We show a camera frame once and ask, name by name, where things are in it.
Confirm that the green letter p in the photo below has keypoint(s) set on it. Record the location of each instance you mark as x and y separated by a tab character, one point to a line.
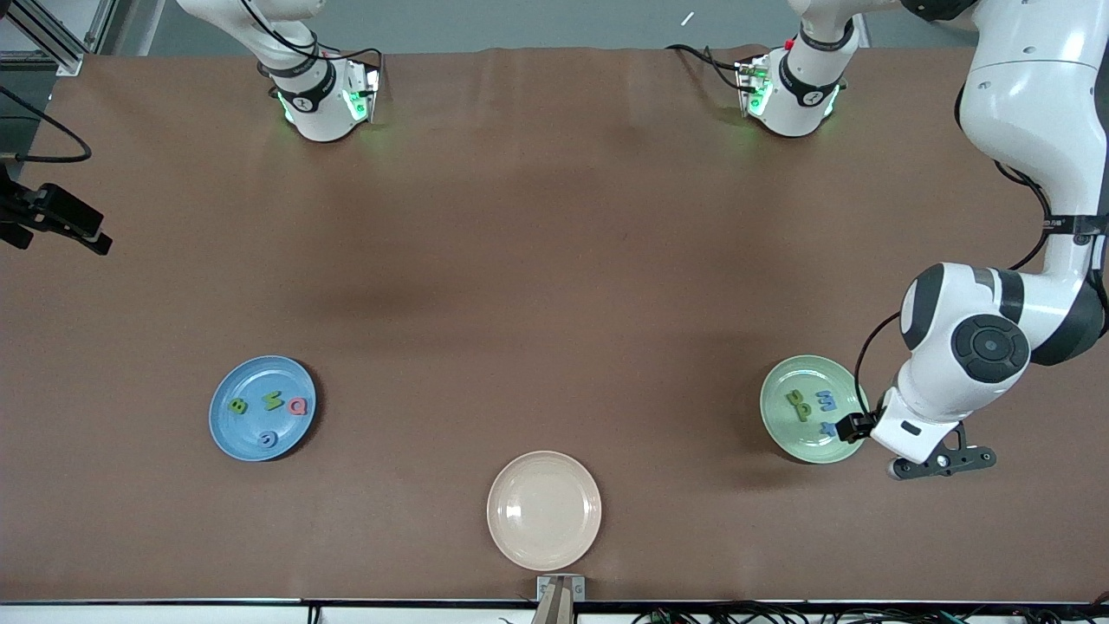
804	410

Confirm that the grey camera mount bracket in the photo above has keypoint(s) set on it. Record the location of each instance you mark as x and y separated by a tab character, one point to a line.
560	594

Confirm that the blue letter G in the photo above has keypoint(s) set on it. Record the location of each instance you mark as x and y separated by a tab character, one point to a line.
262	439

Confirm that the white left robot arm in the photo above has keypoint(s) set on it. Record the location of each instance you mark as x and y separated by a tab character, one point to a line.
1031	113

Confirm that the blue plate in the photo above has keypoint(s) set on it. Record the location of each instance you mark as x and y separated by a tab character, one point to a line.
251	381

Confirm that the aluminium frame post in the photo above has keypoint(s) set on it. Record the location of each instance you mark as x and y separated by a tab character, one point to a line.
69	59

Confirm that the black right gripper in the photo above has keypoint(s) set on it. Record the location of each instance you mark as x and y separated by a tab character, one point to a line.
19	211

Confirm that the brown table cover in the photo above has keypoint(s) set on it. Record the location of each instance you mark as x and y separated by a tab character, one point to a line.
173	520

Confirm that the green plate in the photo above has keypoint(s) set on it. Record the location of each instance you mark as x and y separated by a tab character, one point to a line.
780	433

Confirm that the green letter B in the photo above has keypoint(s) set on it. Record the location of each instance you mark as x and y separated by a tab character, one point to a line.
237	406

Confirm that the red letter Q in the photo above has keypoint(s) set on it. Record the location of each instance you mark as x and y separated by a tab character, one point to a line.
298	399

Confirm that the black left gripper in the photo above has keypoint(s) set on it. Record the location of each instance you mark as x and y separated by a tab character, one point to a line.
858	425

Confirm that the base connector box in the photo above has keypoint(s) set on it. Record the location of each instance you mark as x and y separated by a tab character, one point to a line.
364	91
752	87

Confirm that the green letter u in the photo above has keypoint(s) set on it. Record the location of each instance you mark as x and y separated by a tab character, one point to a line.
794	397

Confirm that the blue letter m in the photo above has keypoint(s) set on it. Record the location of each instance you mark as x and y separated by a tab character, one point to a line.
826	400

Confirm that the beige plate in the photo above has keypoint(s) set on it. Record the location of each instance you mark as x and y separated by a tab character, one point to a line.
544	511

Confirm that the green letter N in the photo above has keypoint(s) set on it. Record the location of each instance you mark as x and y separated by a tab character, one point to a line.
274	401

